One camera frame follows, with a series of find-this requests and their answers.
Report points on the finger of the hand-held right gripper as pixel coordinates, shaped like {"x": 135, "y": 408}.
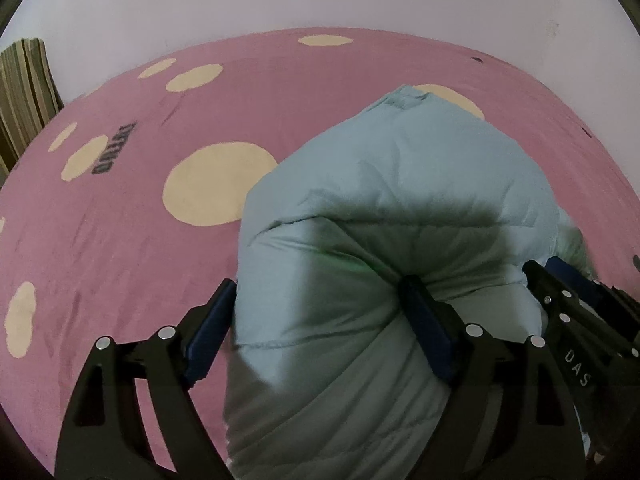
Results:
{"x": 560, "y": 305}
{"x": 575, "y": 275}

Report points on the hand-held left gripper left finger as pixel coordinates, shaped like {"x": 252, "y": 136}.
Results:
{"x": 210, "y": 330}

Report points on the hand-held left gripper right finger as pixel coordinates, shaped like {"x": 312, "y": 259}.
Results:
{"x": 430, "y": 330}

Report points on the light blue puffer jacket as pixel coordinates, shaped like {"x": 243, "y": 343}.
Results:
{"x": 400, "y": 185}

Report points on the pink blanket with cream spots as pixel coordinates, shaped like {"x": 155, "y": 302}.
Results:
{"x": 150, "y": 260}

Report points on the striped brown cloth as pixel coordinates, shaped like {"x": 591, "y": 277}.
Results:
{"x": 25, "y": 90}

